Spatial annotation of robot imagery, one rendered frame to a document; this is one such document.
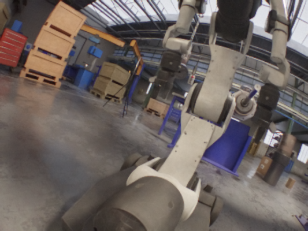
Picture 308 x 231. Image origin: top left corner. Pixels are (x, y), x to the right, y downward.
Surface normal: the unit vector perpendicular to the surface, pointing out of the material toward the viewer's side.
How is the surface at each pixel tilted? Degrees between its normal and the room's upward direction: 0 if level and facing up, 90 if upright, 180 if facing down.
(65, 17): 90
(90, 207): 0
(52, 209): 0
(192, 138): 60
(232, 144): 90
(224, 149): 90
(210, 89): 86
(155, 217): 25
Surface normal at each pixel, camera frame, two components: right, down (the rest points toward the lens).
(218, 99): -0.37, -0.15
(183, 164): -0.03, -0.70
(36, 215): 0.39, -0.92
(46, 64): 0.77, 0.37
